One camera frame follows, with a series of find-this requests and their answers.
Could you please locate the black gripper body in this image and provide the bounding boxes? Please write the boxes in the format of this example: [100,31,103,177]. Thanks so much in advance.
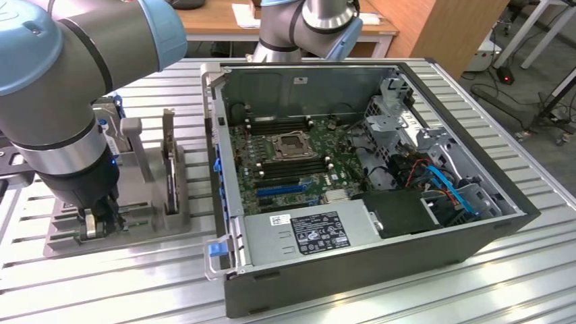
[38,148,122,213]

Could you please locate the grey parts rack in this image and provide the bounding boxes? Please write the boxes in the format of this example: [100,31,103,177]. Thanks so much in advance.
[43,117,192,259]

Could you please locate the hard disk with blue rails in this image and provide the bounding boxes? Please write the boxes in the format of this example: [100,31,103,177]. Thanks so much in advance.
[91,93,127,163]

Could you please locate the grey power supply unit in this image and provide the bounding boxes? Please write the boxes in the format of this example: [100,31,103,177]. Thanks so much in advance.
[236,207,384,267]

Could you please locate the blue expansion slot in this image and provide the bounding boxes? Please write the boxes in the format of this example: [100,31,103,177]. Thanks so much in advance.
[255,182,312,198]

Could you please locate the black expansion slot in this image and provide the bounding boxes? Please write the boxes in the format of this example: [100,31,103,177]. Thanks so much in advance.
[254,177,302,190]

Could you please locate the black slot with blue latch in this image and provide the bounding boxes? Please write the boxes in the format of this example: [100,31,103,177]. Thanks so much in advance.
[259,198,319,210]

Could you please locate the CPU socket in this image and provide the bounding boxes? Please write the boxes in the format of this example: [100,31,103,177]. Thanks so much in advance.
[266,130,316,162]

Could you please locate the finned chipset heatsink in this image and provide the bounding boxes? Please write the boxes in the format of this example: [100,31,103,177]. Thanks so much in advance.
[326,189,351,204]

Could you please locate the green motherboard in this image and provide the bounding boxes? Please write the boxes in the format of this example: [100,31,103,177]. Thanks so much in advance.
[227,116,375,215]

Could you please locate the black open PC case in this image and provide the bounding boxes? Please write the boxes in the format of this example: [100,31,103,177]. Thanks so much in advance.
[200,59,542,320]

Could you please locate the white paper stack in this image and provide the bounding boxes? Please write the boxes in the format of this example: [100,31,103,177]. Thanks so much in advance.
[231,3,262,28]

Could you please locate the grey metal disk bay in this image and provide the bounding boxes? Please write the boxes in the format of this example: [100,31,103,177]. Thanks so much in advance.
[362,76,430,152]
[416,130,519,227]

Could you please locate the wooden cabinet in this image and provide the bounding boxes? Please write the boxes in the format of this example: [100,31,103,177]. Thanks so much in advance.
[367,0,512,82]

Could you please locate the black floor bar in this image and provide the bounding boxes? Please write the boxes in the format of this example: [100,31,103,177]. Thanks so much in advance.
[470,83,539,134]

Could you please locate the white control box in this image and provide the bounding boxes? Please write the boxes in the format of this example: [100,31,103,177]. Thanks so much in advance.
[463,29,504,72]

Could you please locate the black box with red light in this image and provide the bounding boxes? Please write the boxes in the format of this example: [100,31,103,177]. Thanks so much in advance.
[495,66,516,85]

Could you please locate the black wheeled stand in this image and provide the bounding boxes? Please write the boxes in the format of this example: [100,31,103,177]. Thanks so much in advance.
[534,65,576,146]

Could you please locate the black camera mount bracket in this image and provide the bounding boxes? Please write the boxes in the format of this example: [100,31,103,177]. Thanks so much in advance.
[0,146,40,186]

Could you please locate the graphics card with metal bracket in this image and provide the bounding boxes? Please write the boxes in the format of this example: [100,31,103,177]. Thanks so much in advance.
[160,107,182,215]

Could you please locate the wooden desk white frame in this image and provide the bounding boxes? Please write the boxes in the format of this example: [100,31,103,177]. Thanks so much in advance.
[178,0,400,61]

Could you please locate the black wire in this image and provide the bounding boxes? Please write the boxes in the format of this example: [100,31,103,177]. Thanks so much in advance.
[362,163,398,190]

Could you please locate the red wire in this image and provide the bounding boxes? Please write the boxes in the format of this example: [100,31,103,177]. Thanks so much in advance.
[403,157,436,188]

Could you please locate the blue flat wire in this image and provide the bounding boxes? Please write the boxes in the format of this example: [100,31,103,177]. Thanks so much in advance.
[424,163,479,217]

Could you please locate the white table frame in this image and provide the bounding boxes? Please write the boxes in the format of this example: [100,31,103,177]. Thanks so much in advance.
[492,0,576,70]

